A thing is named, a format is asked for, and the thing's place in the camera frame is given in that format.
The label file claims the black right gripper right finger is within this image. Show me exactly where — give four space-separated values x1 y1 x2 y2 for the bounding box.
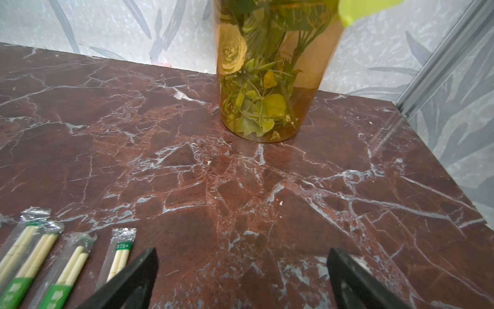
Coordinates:
326 248 410 308

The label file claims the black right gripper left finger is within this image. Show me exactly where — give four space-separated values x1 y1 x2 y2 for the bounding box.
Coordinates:
78 247 159 309

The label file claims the chopstick pair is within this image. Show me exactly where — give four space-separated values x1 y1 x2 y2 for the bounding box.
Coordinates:
1 221 64 309
1 207 51 290
96 227 137 291
28 232 97 309

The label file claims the potted green plant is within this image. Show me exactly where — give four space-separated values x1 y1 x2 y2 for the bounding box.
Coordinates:
214 0 396 143

